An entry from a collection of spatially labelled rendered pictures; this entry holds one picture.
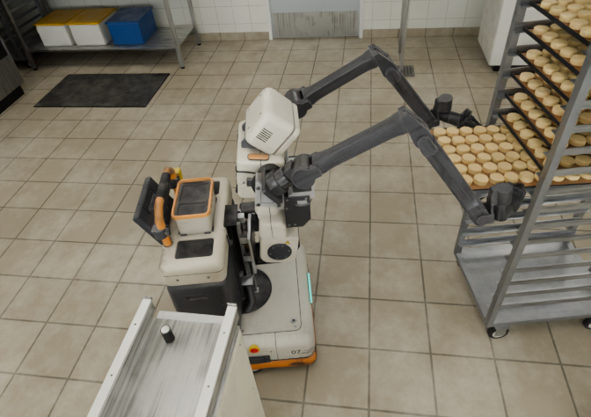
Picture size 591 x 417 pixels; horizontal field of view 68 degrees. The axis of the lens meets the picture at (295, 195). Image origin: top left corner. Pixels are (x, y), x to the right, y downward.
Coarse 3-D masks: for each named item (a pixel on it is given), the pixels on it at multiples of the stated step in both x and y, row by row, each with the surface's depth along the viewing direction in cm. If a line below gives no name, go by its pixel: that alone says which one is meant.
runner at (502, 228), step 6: (582, 216) 231; (540, 222) 231; (546, 222) 232; (468, 228) 231; (474, 228) 231; (480, 228) 232; (486, 228) 232; (492, 228) 232; (498, 228) 232; (504, 228) 233; (510, 228) 232; (516, 228) 232; (462, 234) 232; (468, 234) 231; (474, 234) 231; (480, 234) 231
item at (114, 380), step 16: (144, 304) 143; (144, 320) 140; (128, 336) 134; (128, 352) 131; (112, 368) 127; (128, 368) 132; (112, 384) 123; (96, 400) 120; (112, 400) 124; (96, 416) 117
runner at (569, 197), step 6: (588, 192) 219; (528, 198) 219; (546, 198) 220; (552, 198) 220; (558, 198) 220; (564, 198) 221; (570, 198) 220; (576, 198) 220; (582, 198) 220; (588, 198) 220; (522, 204) 220; (528, 204) 219
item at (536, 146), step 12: (516, 120) 178; (516, 132) 174; (528, 132) 170; (528, 144) 166; (540, 144) 164; (540, 156) 160; (564, 156) 158; (576, 156) 158; (588, 156) 160; (564, 168) 156
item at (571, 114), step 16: (576, 96) 130; (576, 112) 133; (560, 128) 139; (560, 144) 141; (544, 176) 150; (544, 192) 154; (528, 208) 163; (528, 224) 165; (512, 256) 179; (512, 272) 184; (496, 304) 200
